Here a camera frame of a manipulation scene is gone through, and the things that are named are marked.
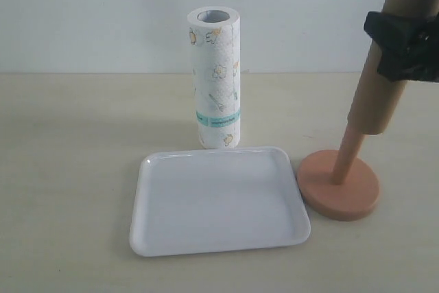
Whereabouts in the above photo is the printed white paper towel roll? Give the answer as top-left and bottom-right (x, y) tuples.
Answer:
(187, 6), (241, 149)

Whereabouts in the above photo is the brown cardboard tube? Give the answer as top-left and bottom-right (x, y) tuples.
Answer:
(346, 0), (438, 135)

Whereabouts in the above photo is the wooden paper towel holder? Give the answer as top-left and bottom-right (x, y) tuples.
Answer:
(297, 124), (380, 221)

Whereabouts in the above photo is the white rectangular plastic tray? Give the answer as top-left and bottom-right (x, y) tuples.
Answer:
(130, 147), (311, 257)

